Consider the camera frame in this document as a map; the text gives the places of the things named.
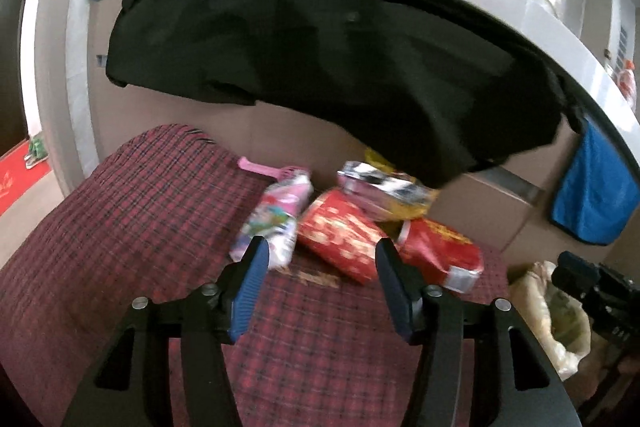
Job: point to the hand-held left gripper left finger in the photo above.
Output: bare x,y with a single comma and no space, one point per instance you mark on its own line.
247,292

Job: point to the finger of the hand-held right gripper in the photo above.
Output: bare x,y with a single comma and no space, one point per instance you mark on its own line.
572,272

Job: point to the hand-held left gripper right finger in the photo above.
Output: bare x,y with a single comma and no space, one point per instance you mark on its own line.
395,297

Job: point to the red drink can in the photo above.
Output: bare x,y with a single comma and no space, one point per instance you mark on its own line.
440,252

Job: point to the white printed snack packet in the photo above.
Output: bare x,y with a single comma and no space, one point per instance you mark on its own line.
275,222

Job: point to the red plastic bag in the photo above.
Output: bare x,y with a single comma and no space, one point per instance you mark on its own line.
340,237

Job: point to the silver and yellow foil packet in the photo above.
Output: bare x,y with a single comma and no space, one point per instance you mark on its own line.
385,189

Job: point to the pink plastic scoop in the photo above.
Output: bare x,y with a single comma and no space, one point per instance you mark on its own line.
255,166

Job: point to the blue towel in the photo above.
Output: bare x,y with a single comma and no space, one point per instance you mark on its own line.
595,192

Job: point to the red plaid cloth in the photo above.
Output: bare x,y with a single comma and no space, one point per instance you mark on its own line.
125,232

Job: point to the brown kitchen cabinet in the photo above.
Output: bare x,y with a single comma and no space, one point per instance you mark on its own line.
280,137

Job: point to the pink wrapped bottle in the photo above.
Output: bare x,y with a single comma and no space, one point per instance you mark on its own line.
627,79

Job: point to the black hanging cloth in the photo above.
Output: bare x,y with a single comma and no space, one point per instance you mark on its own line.
325,67

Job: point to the green slippers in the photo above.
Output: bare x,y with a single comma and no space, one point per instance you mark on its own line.
36,151

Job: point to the red doormat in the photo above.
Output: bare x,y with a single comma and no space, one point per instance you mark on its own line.
17,182

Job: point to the white wall vent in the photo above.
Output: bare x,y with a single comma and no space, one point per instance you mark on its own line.
623,42

